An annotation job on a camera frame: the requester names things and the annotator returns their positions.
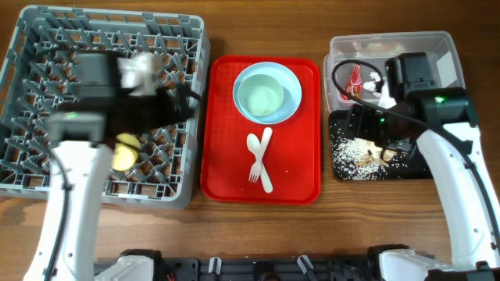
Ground red snack wrapper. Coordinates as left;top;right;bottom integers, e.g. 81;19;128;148
345;64;363;98

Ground rice and food scraps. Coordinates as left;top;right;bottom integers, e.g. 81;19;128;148
330;137;409;180

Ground yellow plastic cup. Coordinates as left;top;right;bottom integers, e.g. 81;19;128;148
112;133;141;172

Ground light green bowl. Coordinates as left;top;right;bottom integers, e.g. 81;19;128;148
236;74;284;117

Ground white plastic fork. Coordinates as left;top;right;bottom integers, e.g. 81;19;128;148
248;127;273;183

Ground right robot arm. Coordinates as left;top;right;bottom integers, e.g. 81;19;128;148
345;52;499;280

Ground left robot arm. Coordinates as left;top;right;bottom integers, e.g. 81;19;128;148
24;51;200;280

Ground grey dishwasher rack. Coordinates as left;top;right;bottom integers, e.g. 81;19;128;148
1;5;210;209

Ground crumpled white tissue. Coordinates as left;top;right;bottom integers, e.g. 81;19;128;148
362;71;387;97

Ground black plastic tray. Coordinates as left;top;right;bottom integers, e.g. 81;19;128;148
329;110;432;181

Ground clear plastic bin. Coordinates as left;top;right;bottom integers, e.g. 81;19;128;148
323;31;466;112

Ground large light blue plate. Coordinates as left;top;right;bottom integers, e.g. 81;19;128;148
233;62;302;125

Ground red plastic tray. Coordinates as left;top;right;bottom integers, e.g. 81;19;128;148
200;55;322;205

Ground white plastic spoon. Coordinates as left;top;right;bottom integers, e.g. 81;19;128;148
247;133;273;194

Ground right black cable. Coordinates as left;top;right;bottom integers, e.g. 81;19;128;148
330;59;500;251

